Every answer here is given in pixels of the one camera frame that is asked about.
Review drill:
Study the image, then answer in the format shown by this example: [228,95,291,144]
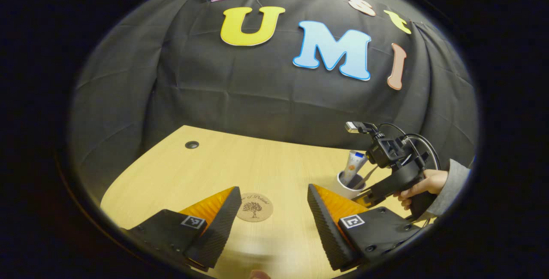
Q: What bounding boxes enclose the light wooden desktop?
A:
[100,125,438,279]

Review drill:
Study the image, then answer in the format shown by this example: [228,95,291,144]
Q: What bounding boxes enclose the white toothpaste tube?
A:
[343,150,368,186]

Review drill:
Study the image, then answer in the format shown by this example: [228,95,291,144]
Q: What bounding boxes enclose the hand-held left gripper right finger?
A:
[307,183,429,272]

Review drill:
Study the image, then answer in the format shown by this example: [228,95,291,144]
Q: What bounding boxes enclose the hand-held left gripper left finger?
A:
[124,186,242,271]

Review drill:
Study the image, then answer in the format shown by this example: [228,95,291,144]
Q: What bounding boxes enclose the white toothbrush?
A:
[352,165,380,190]

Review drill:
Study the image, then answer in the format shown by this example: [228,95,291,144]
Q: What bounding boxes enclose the black backdrop cloth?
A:
[71,0,479,194]

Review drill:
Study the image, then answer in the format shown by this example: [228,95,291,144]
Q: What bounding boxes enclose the round cork coaster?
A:
[236,193,274,222]

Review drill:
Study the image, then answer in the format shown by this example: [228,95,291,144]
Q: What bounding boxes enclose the white cup with wooden handle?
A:
[336,171,367,199]

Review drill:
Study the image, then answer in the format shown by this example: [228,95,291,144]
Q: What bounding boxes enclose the black cable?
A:
[377,123,441,172]

